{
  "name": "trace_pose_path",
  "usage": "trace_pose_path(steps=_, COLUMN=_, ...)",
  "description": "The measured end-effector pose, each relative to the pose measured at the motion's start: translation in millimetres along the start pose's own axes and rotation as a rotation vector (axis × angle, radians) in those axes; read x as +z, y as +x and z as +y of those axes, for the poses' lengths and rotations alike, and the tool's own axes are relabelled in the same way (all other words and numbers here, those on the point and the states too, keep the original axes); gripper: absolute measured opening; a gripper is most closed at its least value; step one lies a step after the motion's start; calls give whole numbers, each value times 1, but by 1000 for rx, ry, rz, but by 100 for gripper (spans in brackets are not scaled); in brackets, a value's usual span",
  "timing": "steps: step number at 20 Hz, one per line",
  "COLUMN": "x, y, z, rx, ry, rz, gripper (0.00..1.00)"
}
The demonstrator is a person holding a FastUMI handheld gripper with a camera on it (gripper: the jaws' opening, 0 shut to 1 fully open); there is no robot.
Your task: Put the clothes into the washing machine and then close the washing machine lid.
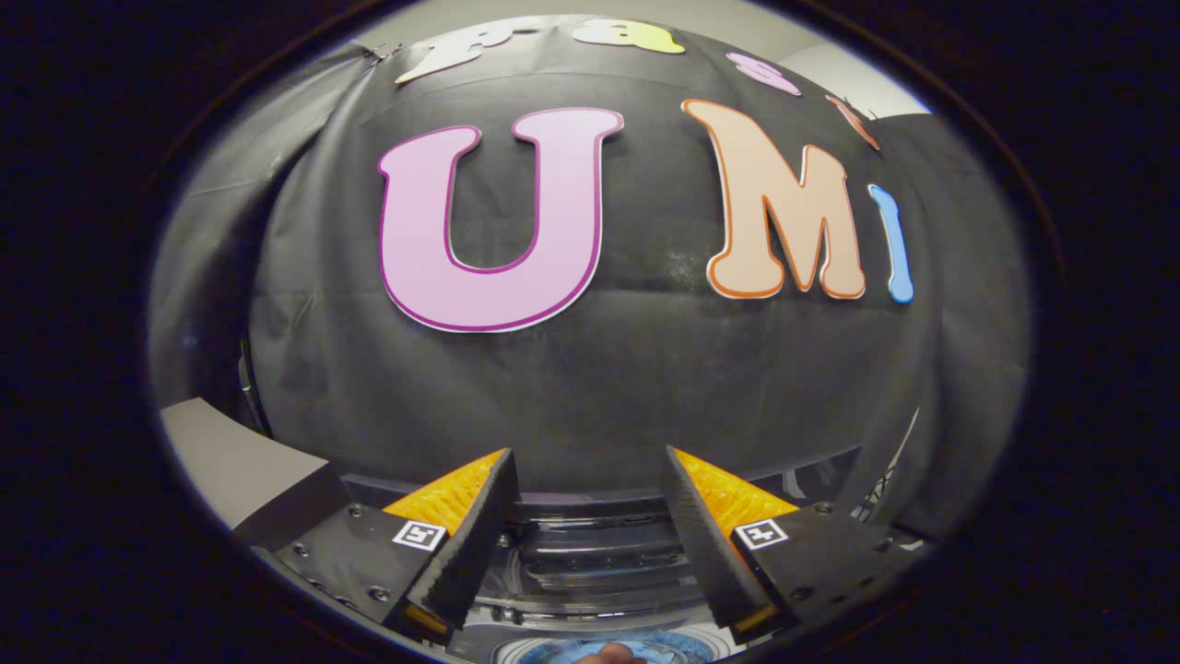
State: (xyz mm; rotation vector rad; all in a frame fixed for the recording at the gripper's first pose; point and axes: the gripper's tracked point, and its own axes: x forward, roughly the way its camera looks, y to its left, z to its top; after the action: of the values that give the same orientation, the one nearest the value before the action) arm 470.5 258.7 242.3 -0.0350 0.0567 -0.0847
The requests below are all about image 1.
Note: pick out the light blue shirt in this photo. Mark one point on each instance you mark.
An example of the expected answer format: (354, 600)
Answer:
(553, 653)

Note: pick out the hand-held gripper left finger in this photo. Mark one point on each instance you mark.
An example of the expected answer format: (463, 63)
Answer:
(475, 535)

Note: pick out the grey beige cabinet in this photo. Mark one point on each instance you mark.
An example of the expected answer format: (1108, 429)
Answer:
(240, 461)

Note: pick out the backdrop stand pole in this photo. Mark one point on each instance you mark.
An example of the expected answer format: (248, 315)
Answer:
(253, 387)

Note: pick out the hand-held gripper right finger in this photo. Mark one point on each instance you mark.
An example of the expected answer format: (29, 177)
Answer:
(705, 544)

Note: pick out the black backdrop cloth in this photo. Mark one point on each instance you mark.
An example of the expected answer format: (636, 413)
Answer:
(627, 369)

